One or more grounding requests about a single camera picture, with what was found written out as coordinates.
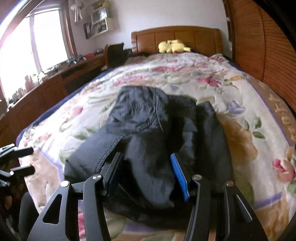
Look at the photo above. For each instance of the window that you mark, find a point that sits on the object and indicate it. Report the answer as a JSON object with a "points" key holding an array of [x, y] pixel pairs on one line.
{"points": [[36, 36]]}

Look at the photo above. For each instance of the black jacket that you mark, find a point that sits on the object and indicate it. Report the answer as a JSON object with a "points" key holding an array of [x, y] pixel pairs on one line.
{"points": [[147, 125]]}

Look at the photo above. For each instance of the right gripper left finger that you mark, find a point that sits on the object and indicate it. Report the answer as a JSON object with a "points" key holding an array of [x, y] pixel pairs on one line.
{"points": [[59, 218]]}

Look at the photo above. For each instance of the pink bottle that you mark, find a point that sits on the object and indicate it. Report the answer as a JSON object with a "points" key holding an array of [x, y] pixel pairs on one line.
{"points": [[29, 85]]}

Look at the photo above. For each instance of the wooden louvered wardrobe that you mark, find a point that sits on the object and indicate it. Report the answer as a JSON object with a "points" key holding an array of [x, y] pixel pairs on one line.
{"points": [[261, 48]]}

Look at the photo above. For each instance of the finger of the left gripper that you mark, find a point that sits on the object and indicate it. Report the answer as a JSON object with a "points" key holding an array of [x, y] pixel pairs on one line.
{"points": [[18, 153], [22, 171]]}

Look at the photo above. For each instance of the wooden headboard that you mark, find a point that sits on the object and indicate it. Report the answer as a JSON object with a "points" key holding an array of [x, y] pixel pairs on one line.
{"points": [[206, 41]]}

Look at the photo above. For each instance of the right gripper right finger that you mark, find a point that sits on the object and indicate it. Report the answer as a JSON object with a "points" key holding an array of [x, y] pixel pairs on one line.
{"points": [[235, 217]]}

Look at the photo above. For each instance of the navy blue bed sheet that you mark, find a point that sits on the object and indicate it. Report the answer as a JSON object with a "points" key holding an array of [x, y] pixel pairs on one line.
{"points": [[57, 104]]}

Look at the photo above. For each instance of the wooden desk cabinet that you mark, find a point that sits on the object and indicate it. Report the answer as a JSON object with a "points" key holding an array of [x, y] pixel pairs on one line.
{"points": [[9, 129]]}

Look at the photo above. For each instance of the tied white curtain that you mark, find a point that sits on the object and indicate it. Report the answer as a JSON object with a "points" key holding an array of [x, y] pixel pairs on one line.
{"points": [[76, 8]]}

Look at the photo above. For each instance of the white wall shelf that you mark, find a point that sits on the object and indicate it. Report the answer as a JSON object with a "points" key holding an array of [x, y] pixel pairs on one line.
{"points": [[100, 18]]}

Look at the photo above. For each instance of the yellow Pikachu plush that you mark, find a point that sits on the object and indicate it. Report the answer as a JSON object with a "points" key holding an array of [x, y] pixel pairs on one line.
{"points": [[173, 46]]}

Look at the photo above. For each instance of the wooden chair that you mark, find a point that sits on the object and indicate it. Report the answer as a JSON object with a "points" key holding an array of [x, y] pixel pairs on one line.
{"points": [[114, 55]]}

